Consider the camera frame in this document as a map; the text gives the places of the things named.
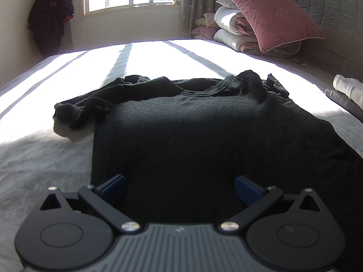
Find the folded grey cloth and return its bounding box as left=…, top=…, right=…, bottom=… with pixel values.
left=324, top=88, right=363, bottom=117

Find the folded white pink duvet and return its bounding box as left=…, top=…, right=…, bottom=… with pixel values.
left=213, top=0, right=302, bottom=55

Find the black shirt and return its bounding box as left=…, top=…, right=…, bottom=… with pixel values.
left=54, top=69, right=363, bottom=272

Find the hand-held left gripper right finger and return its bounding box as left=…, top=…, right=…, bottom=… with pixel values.
left=220, top=176, right=326, bottom=234

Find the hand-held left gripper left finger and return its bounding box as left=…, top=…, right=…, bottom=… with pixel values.
left=38, top=175, right=141, bottom=235

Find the bed with grey sheet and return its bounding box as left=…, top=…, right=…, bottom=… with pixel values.
left=0, top=39, right=363, bottom=272

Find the large pink pillow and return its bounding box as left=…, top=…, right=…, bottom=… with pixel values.
left=217, top=0, right=325, bottom=53

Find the patterned grey curtain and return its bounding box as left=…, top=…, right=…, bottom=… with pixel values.
left=180, top=0, right=225, bottom=39

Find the grey padded headboard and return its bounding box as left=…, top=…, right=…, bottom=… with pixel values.
left=281, top=0, right=363, bottom=83

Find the small pink pillow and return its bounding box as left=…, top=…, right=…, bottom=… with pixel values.
left=191, top=12, right=219, bottom=39

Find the dark hanging coat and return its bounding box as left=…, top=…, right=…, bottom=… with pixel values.
left=27, top=0, right=75, bottom=56

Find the rolled white cloth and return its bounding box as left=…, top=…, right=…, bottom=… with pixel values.
left=332, top=74, right=363, bottom=107

